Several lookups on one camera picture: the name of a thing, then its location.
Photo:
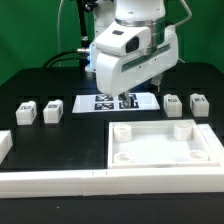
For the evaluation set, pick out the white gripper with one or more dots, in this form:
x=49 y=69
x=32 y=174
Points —
x=126 y=60

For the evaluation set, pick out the white square tabletop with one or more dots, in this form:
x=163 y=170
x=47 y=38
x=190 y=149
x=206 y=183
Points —
x=161 y=144

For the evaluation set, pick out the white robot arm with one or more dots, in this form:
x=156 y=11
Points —
x=130 y=13

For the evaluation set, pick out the white marker sheet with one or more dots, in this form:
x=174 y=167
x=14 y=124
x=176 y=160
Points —
x=103 y=103

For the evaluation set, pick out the white right fence bar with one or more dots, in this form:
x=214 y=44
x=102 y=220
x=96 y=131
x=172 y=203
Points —
x=213 y=142

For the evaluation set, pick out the white fence bar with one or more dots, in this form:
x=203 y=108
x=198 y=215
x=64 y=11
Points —
x=5 y=143
x=111 y=182
x=213 y=142

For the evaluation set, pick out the white front fence bar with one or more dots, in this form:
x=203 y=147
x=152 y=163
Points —
x=111 y=182

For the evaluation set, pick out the white left fence bar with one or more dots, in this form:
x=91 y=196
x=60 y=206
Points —
x=5 y=143

